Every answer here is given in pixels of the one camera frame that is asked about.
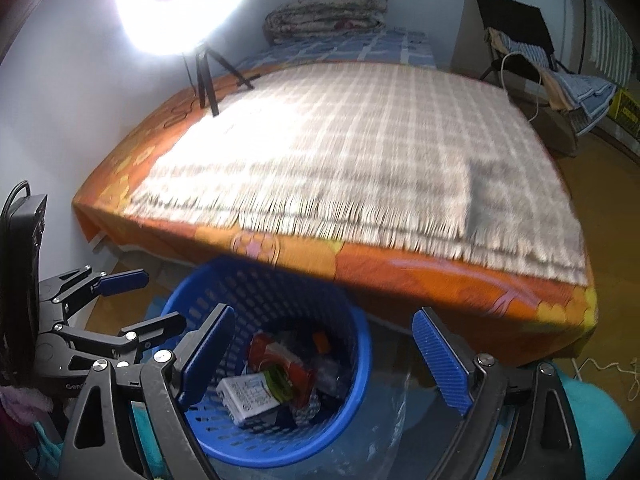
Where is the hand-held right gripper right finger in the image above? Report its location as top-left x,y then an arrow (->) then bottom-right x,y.
412,307 -> 588,480

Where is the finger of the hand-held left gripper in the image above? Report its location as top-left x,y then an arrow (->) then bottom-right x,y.
42,266 -> 151,311
52,312 -> 187,367

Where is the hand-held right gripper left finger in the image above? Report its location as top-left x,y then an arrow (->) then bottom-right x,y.
59,304 -> 236,480

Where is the red snack packet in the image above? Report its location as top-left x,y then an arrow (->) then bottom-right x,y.
248,334 -> 316,411

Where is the green and white carton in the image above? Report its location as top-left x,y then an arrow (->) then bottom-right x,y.
215,365 -> 296,428

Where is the blue plastic basket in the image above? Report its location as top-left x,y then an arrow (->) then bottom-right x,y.
159,257 -> 373,471

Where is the teal cloth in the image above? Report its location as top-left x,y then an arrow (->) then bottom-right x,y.
560,372 -> 640,480
127,405 -> 168,480

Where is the pink cloth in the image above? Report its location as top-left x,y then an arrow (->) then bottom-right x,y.
0,385 -> 53,431

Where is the black tripod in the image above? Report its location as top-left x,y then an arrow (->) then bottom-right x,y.
182,42 -> 261,118

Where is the beige checked blanket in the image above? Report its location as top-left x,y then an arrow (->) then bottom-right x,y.
122,62 -> 588,286

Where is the brown box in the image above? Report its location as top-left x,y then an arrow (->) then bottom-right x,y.
527,105 -> 583,157

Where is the beige cloth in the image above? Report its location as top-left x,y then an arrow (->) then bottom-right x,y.
484,27 -> 568,111

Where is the blue striped cloth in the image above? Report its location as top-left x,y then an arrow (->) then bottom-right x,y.
485,27 -> 618,123

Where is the yellow crate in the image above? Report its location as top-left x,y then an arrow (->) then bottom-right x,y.
607,89 -> 640,138

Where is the beige board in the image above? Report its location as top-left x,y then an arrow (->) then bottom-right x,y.
450,0 -> 493,81

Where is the blue checked mattress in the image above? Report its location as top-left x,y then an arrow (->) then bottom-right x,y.
235,27 -> 438,71

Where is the folded floral quilt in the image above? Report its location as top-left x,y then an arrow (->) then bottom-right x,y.
263,0 -> 390,46

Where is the white striped hanging cloth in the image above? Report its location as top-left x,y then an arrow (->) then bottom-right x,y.
562,0 -> 636,86

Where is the white floor cable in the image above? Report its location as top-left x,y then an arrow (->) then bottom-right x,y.
570,357 -> 633,376

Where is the black cable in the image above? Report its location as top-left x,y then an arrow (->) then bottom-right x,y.
164,91 -> 203,122

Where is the ring light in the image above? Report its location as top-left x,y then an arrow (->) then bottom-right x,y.
115,0 -> 247,56

